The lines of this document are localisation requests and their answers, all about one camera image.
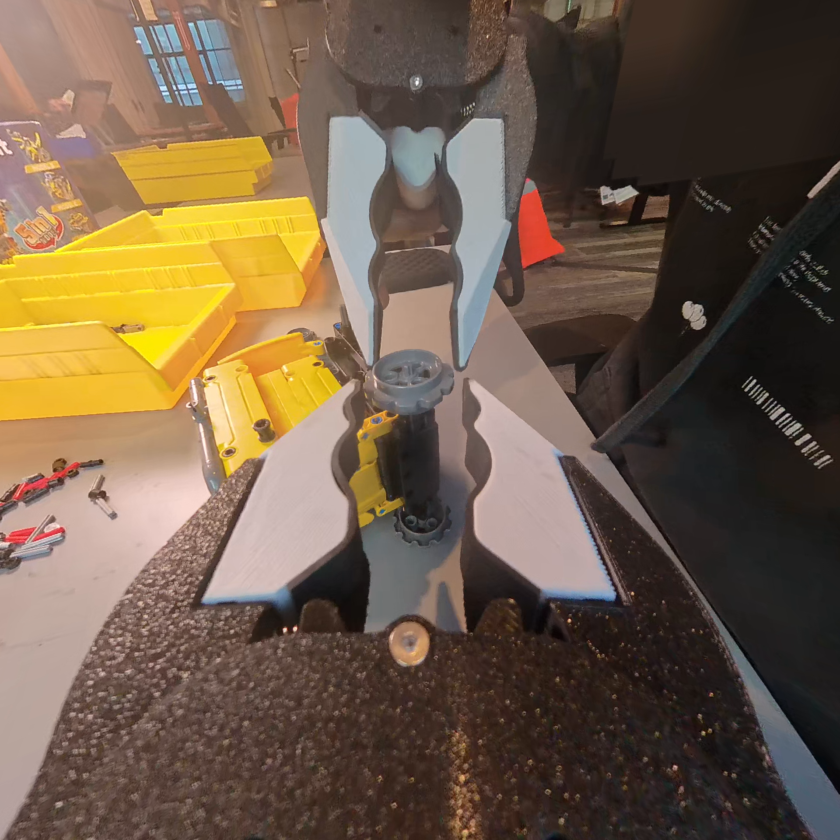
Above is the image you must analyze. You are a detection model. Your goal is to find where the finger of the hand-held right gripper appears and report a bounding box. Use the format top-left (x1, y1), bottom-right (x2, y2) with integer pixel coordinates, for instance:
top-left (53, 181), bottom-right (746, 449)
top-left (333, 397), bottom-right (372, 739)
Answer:
top-left (441, 117), bottom-right (513, 370)
top-left (323, 113), bottom-right (396, 367)

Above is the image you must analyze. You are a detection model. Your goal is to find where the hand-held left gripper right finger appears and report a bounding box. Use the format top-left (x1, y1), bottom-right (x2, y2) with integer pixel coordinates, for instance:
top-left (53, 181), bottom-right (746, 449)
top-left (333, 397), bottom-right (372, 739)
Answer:
top-left (461, 378), bottom-right (619, 634)

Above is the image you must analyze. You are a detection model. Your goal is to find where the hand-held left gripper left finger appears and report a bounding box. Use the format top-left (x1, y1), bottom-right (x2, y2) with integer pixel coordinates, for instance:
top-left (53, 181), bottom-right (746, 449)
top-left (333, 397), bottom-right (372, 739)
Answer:
top-left (200, 379), bottom-right (371, 634)

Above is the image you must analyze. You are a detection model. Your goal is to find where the grey toothed wheel hub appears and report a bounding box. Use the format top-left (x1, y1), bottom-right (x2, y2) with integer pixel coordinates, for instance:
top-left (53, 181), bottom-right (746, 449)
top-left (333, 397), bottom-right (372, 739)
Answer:
top-left (392, 505), bottom-right (455, 547)
top-left (364, 350), bottom-right (457, 414)

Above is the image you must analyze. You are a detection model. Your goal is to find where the yellow black toy brick vehicle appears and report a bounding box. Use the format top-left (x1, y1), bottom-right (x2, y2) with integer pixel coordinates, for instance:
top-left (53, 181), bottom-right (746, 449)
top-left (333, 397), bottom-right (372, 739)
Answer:
top-left (189, 322), bottom-right (450, 529)

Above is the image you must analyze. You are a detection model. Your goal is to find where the person's right forearm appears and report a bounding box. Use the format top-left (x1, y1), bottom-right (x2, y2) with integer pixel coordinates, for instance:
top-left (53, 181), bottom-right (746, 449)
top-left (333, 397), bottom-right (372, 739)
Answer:
top-left (528, 10), bottom-right (614, 217)

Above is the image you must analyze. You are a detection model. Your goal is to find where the grey desk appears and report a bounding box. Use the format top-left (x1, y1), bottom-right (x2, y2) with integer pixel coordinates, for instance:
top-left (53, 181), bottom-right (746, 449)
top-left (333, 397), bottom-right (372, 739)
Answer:
top-left (0, 223), bottom-right (840, 840)

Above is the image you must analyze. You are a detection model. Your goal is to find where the person's right hand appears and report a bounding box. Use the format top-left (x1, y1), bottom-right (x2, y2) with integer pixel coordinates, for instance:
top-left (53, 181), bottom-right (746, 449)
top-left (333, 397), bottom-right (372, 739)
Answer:
top-left (387, 199), bottom-right (455, 250)

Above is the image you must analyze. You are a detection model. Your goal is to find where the orange traffic cone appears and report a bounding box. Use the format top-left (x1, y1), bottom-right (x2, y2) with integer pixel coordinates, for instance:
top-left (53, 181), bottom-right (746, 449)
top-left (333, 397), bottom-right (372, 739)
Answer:
top-left (518, 178), bottom-right (565, 268)

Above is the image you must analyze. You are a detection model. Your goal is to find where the yellow plastic storage bin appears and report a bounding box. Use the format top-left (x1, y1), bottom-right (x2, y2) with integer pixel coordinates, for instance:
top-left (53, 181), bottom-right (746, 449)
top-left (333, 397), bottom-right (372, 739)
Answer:
top-left (0, 282), bottom-right (238, 422)
top-left (58, 196), bottom-right (327, 290)
top-left (0, 239), bottom-right (309, 315)
top-left (112, 136), bottom-right (274, 206)

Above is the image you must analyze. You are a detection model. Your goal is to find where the grey axle with black connector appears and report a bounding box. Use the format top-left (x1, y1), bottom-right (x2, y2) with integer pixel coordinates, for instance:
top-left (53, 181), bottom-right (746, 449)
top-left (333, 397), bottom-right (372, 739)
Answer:
top-left (87, 474), bottom-right (119, 521)

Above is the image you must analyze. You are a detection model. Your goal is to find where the large paned window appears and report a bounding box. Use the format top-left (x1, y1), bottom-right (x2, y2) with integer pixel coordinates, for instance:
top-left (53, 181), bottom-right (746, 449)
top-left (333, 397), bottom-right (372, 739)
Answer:
top-left (131, 20), bottom-right (245, 106)

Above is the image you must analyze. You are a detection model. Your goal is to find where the pile of red black pins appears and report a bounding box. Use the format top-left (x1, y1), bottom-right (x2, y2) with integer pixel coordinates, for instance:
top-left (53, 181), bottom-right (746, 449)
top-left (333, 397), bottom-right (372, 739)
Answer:
top-left (0, 457), bottom-right (106, 572)

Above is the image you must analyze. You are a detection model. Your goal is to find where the blue toy kit box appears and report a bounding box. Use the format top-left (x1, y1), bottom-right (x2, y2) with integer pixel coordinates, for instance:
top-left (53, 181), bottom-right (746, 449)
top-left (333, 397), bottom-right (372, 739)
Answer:
top-left (0, 121), bottom-right (99, 263)

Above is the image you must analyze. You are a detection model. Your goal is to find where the black shoulder strap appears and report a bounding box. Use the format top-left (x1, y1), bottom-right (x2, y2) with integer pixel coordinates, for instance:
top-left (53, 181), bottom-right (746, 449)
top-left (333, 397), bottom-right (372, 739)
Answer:
top-left (591, 190), bottom-right (840, 455)

